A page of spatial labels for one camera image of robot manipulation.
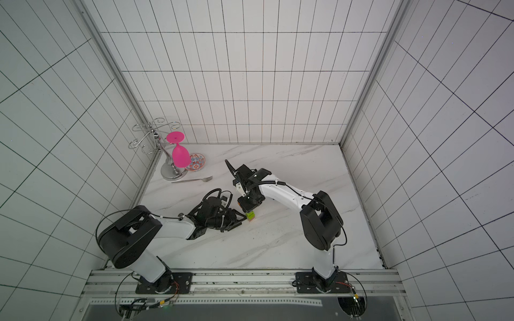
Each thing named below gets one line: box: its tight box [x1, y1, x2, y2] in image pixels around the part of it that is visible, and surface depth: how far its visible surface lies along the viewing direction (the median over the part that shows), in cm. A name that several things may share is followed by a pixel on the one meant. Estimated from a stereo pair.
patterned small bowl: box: [184, 153, 207, 172], surface depth 111 cm
